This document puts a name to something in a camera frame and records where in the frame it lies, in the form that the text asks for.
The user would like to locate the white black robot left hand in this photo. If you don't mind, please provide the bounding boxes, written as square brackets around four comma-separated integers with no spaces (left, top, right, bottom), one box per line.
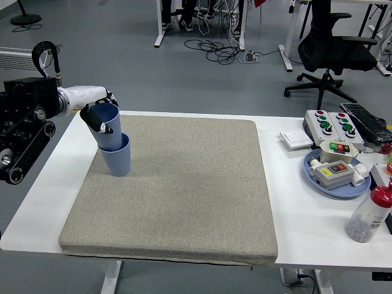
[62,85,119,135]

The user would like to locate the blue ribbed plastic cup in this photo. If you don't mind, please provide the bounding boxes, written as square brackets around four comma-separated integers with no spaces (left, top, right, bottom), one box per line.
[88,103,123,153]
[98,132,132,178]

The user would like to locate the white electric panel heater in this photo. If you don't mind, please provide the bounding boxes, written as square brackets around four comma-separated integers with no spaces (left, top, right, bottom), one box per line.
[0,47,49,83]

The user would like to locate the black fan stand base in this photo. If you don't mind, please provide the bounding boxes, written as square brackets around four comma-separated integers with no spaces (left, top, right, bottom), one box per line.
[10,0,42,26]

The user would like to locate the person's legs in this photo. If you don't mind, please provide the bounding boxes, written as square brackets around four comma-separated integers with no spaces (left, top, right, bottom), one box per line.
[160,0,194,32]

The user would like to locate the grey-brown fabric mat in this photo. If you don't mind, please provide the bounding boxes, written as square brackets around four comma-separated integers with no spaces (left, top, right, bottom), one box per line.
[58,115,279,266]

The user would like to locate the white table leg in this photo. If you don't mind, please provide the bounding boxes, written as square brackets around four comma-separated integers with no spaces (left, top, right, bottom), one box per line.
[100,260,123,294]
[314,269,334,294]

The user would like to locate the white desk leg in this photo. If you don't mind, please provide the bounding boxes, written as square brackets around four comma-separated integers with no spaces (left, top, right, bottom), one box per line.
[358,0,392,77]
[278,0,303,73]

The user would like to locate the white four-button control box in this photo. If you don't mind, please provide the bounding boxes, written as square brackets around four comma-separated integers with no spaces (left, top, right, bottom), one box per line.
[328,111,365,146]
[303,109,339,142]

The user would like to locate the black office chair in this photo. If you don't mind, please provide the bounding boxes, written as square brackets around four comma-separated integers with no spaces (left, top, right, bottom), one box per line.
[284,0,378,111]

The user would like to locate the black flat keyboard-like panel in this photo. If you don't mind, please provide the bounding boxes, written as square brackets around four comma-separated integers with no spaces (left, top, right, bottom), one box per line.
[339,102,392,143]

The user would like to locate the blue round plate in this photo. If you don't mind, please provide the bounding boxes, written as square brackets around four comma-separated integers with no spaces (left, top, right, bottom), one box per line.
[303,149,372,199]

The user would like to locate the clear bottle with red cap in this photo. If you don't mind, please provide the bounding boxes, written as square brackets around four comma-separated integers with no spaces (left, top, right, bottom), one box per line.
[344,181,392,244]

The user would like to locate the white desk frame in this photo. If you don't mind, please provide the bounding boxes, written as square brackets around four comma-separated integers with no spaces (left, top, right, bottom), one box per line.
[154,0,246,50]

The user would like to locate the black coiled floor cable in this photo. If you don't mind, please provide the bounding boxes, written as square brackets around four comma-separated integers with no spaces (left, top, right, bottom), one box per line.
[184,38,246,64]

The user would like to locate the white wall switch plate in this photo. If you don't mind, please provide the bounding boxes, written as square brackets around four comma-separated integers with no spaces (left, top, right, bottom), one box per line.
[279,128,315,150]

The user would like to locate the white red-green push-button switch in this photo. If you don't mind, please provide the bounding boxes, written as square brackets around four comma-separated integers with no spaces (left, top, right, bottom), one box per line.
[319,140,360,164]

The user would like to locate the grey red-black push-button switch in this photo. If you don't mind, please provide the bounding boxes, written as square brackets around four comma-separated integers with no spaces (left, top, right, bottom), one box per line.
[309,160,356,191]

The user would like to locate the white socket box with cable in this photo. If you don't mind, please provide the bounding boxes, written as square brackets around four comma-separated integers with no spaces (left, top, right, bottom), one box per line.
[280,268,316,287]

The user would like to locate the white plastic cable fitting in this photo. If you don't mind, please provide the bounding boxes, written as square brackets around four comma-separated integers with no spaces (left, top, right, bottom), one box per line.
[350,164,370,187]

